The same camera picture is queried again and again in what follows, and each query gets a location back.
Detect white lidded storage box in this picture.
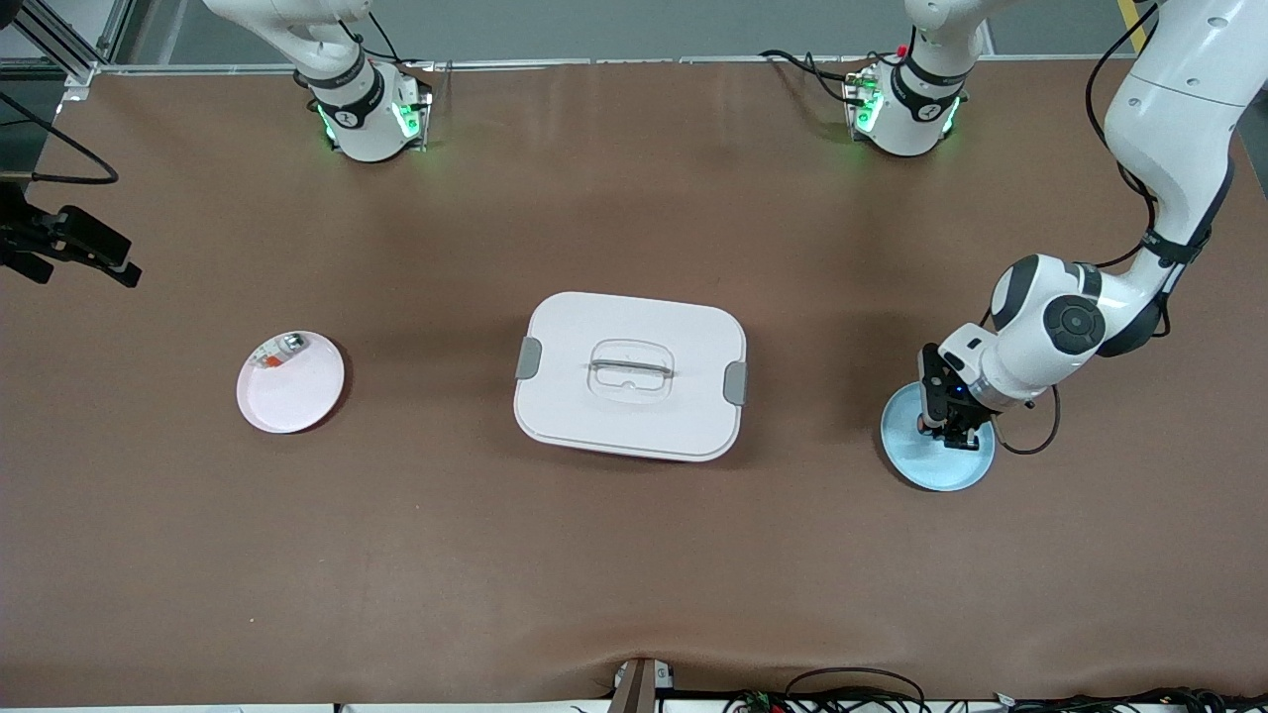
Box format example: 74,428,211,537
513,291,748,463

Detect light blue round plate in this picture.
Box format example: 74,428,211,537
880,379,997,493

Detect pink round plate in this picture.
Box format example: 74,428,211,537
236,330,346,435

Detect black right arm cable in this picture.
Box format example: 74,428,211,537
0,91,120,186

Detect aluminium frame extrusion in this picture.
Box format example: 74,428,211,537
0,0,130,100

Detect black looped cable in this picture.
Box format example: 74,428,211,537
783,666,929,713

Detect black cable bundle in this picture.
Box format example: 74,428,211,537
996,686,1268,713

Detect black left base cables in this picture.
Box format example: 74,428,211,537
758,48,873,105

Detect black right base cable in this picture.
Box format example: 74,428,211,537
342,10,437,75

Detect front camera mounting pole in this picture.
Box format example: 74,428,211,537
606,657,677,713

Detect silver table edge rail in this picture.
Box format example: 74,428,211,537
59,54,1140,75

